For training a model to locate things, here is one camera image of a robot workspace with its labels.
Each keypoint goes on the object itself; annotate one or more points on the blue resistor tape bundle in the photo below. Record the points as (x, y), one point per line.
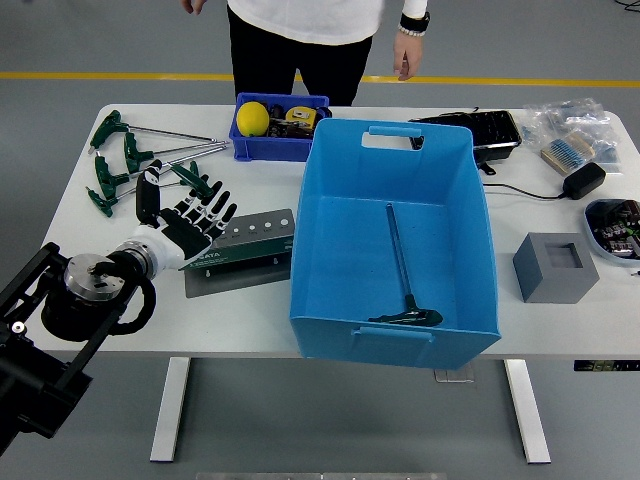
(565, 150)

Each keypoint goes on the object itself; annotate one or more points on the large blue folding box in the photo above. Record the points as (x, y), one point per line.
(350, 250)

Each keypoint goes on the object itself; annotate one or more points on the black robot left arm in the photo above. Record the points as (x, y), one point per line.
(90, 280)

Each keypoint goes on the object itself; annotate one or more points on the small blue parts bin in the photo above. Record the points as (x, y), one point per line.
(270, 147)

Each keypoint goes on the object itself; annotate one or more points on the white table leg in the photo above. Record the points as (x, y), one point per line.
(170, 410)
(527, 410)

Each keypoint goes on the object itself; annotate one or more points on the black table control panel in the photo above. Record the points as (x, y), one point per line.
(605, 365)

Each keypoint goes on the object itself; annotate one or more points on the grey cube with square recess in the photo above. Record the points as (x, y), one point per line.
(550, 280)

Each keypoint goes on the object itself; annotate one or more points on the clear bag with blue resistors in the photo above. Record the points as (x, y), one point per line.
(607, 150)

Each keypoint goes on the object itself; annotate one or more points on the person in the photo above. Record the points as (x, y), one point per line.
(300, 50)

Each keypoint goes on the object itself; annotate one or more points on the black plastic tray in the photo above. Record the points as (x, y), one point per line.
(492, 130)

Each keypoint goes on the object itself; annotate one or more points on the black wristwatch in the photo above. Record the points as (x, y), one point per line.
(415, 21)

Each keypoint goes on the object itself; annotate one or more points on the person's left forearm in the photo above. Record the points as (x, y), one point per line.
(416, 6)

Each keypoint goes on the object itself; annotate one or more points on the yellow lemon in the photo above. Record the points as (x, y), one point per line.
(252, 119)

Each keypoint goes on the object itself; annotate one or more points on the dark brown part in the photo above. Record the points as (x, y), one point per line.
(290, 131)

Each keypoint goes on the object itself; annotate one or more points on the person's left hand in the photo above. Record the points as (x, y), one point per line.
(409, 55)

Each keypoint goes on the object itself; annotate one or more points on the black power adapter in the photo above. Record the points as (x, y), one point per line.
(585, 180)

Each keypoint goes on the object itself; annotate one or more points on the green metal wrench holder stand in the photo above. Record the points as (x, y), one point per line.
(260, 250)

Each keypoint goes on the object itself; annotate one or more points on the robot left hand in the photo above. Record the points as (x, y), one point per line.
(185, 235)

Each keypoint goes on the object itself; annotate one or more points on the black round part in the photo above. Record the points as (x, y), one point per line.
(277, 111)

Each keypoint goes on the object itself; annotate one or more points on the dark electronic components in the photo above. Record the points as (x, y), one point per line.
(617, 232)

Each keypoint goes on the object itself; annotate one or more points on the light blue bowl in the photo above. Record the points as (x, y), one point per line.
(591, 235)

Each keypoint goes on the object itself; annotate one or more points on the grey metal floor plate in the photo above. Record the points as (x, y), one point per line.
(454, 375)

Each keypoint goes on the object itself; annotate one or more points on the person's right hand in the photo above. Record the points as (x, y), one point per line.
(197, 5)

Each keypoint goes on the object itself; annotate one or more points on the yellow tape measure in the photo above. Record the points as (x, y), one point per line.
(300, 115)

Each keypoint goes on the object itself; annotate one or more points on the large clear plastic bag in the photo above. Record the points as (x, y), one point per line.
(565, 112)

